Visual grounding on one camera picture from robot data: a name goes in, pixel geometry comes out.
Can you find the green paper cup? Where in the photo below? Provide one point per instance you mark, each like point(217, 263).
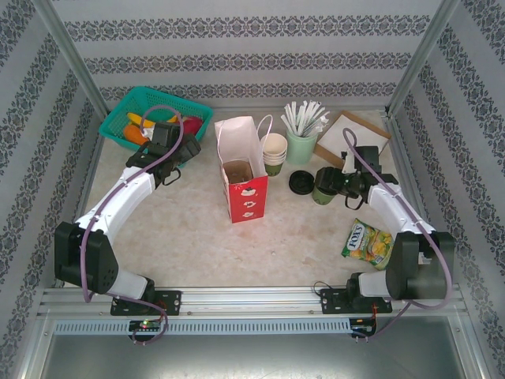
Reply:
point(321, 198)

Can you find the brown cardboard napkin box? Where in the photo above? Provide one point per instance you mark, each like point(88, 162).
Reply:
point(329, 156)

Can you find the brown pulp cup carrier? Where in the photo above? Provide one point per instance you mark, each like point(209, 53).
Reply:
point(238, 173)

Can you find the printed paper gift bag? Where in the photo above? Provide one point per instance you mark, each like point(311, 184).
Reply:
point(244, 201)

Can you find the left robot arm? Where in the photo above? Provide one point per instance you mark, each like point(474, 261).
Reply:
point(118, 201)

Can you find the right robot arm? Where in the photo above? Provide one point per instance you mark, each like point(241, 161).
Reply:
point(394, 209)

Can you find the orange toy fruit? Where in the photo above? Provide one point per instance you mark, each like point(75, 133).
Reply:
point(132, 134)

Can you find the pink dragon fruit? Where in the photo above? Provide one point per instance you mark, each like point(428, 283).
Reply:
point(193, 124)

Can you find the stack of black plastic lids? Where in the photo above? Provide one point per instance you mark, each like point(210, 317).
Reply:
point(301, 182)

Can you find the stack of white napkins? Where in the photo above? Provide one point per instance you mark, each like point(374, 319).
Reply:
point(335, 136)

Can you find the mint green straw holder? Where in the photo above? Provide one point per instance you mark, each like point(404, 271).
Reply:
point(301, 152)

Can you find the teal plastic basket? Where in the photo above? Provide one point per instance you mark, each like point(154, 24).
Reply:
point(173, 98)

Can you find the green candy bag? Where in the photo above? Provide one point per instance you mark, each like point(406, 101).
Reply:
point(365, 245)

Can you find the white paper-wrapped straw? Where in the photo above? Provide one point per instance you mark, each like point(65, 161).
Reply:
point(322, 120)
point(292, 116)
point(314, 114)
point(289, 124)
point(304, 116)

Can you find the stack of green paper cups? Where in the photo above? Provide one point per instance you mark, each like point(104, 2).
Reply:
point(274, 146)

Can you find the small circuit board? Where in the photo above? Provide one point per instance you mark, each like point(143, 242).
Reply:
point(144, 325)
point(363, 327)

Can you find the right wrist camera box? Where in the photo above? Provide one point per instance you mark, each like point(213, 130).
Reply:
point(367, 158)

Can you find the aluminium table edge rail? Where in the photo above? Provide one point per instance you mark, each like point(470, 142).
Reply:
point(82, 189)
point(401, 158)

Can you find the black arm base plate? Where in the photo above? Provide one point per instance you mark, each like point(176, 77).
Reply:
point(329, 302)
point(171, 302)

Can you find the aluminium frame post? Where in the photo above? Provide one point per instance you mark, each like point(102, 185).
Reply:
point(426, 51)
point(69, 51)

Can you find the aluminium mounting rail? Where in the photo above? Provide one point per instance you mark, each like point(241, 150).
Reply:
point(244, 300)

